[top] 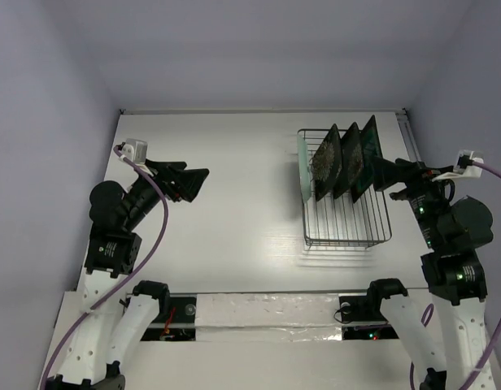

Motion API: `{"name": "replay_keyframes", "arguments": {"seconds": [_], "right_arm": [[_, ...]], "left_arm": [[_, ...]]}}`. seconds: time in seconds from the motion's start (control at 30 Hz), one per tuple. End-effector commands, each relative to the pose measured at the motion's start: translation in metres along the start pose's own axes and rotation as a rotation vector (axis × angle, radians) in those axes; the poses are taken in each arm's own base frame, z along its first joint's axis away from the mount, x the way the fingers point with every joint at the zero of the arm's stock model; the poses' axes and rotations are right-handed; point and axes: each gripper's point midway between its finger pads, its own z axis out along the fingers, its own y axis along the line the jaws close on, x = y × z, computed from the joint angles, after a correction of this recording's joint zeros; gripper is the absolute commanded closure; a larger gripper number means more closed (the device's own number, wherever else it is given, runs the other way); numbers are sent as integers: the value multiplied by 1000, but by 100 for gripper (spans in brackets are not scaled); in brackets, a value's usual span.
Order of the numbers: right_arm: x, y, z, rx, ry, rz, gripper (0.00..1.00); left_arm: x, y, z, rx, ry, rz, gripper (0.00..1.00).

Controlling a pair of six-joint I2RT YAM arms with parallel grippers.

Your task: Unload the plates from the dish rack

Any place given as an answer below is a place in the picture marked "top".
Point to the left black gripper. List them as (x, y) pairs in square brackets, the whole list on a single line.
[(187, 182)]

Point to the wire dish rack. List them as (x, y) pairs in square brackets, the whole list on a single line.
[(340, 223)]

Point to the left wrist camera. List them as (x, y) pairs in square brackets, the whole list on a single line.
[(135, 151)]

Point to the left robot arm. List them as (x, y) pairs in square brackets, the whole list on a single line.
[(95, 351)]

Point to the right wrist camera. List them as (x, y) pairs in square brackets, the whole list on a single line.
[(465, 167)]

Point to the light green plate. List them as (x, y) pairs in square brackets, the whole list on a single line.
[(304, 169)]

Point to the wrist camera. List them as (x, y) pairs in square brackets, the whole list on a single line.
[(465, 167), (135, 151)]

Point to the black floral square plate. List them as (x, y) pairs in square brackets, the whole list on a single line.
[(327, 163)]

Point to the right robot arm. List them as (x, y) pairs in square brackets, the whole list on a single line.
[(455, 277)]

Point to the dark green square plate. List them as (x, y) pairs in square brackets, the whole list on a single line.
[(372, 148)]

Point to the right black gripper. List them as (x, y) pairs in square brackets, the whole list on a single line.
[(410, 179)]

